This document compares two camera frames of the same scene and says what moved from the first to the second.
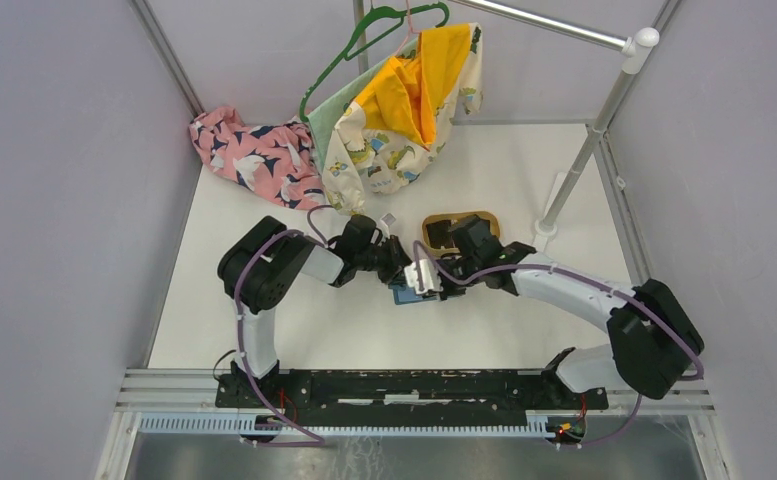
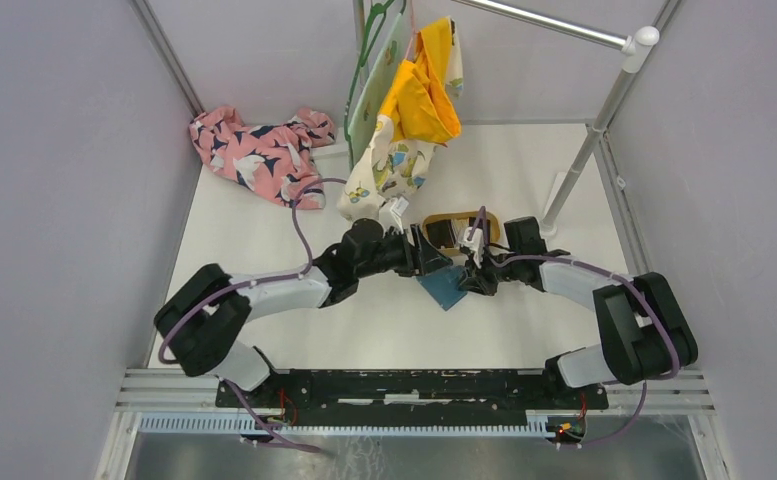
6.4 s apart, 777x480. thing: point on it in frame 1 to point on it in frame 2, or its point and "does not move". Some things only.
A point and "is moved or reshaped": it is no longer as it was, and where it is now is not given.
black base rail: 411,398 does not move
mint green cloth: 324,120 to 384,69
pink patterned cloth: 279,161 does not move
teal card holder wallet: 407,295 is moved or reshaped
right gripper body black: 461,268 to 491,274
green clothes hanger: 349,53 to 373,33
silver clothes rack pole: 636,47 does not move
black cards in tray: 440,234 does not move
